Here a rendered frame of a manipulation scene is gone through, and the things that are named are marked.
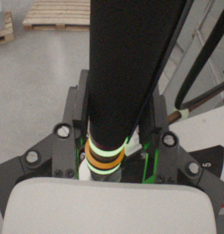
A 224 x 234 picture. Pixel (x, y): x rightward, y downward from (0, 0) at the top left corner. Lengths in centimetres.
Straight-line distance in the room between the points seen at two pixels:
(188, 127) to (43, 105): 174
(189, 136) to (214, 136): 9
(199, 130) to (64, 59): 218
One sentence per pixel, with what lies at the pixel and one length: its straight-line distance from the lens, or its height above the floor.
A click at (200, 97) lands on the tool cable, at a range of 30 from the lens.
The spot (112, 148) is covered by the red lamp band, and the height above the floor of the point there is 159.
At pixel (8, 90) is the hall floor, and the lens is 243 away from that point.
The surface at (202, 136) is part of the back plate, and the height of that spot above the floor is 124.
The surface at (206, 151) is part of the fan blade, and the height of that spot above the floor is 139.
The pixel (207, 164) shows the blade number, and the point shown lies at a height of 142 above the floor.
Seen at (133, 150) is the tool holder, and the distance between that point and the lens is 24.
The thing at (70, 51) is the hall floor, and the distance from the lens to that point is 271.
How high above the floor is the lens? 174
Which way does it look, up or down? 60 degrees down
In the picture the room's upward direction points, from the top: 11 degrees clockwise
